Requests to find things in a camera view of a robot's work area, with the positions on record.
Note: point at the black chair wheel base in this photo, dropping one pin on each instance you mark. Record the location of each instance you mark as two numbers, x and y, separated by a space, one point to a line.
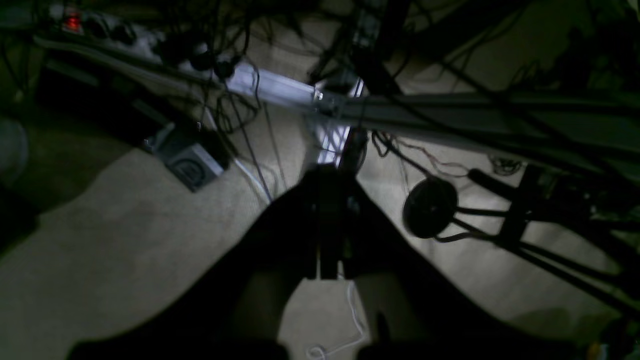
432 210

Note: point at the white power strip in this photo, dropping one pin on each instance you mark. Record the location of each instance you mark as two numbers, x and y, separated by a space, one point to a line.
66 26

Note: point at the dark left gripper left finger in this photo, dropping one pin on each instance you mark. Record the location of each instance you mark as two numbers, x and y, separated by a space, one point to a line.
236 307

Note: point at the aluminium frame leg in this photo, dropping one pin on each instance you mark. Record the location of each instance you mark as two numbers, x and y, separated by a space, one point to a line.
329 139

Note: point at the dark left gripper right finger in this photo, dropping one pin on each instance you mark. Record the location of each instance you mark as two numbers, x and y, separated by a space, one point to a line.
417 313

